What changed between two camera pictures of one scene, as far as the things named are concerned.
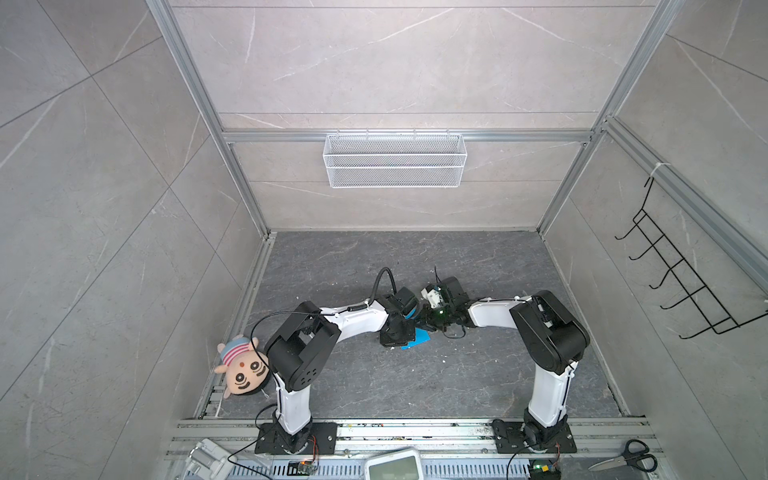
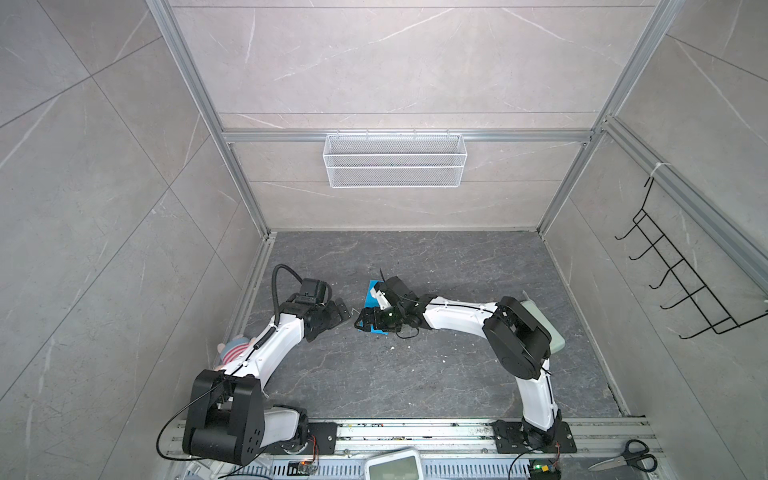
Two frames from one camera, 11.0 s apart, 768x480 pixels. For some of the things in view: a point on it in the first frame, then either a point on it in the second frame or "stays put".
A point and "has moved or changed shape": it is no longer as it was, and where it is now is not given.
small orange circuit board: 300,468 stays put
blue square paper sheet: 420,335 has moved or changed shape
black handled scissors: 636,453 stays put
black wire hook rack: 695,287 stays put
